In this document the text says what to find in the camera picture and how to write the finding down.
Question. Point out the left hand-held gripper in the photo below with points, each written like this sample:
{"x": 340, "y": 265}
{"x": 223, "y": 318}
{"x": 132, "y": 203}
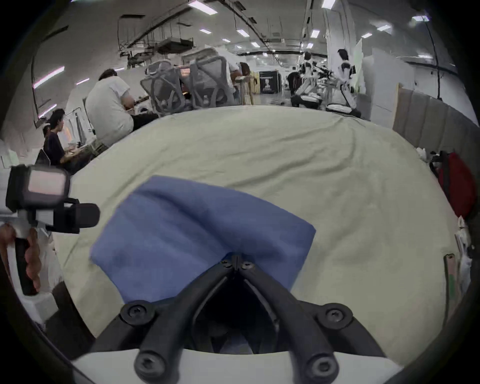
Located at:
{"x": 77, "y": 218}

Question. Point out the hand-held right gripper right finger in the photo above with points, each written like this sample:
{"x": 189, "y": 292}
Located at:
{"x": 300, "y": 330}

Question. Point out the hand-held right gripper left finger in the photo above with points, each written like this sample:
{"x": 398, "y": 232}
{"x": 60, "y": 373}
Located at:
{"x": 168, "y": 330}

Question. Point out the blue garment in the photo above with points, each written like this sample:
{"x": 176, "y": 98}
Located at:
{"x": 187, "y": 232}

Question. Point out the person's left hand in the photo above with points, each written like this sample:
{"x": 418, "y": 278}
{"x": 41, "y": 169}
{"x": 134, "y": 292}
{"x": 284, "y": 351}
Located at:
{"x": 33, "y": 262}

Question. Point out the phone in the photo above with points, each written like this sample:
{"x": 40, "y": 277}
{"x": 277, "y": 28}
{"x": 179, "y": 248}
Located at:
{"x": 452, "y": 285}

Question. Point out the grey mesh office chair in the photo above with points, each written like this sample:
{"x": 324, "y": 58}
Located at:
{"x": 165, "y": 93}
{"x": 210, "y": 82}

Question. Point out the red bag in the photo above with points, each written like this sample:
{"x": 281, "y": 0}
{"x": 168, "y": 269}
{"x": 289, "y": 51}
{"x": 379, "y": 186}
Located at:
{"x": 459, "y": 183}

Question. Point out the white humanoid robot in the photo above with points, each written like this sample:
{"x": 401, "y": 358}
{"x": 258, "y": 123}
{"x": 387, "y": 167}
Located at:
{"x": 343, "y": 86}
{"x": 305, "y": 93}

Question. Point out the black display stand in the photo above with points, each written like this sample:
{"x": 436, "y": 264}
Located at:
{"x": 269, "y": 81}

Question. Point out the grey padded headboard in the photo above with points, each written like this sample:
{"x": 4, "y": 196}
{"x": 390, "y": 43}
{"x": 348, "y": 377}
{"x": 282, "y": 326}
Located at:
{"x": 431, "y": 116}

